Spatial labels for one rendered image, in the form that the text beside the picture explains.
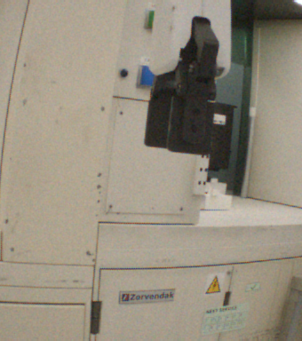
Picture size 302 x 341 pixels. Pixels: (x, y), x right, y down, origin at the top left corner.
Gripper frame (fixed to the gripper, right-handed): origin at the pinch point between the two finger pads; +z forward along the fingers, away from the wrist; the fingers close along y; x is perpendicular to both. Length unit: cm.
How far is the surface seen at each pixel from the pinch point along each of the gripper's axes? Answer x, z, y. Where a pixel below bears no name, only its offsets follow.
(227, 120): -42, -6, 125
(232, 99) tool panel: -50, -14, 149
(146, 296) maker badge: -10, 26, 53
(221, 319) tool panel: -27, 33, 61
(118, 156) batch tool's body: -3, 4, 50
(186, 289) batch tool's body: -18, 26, 56
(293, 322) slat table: -45, 36, 64
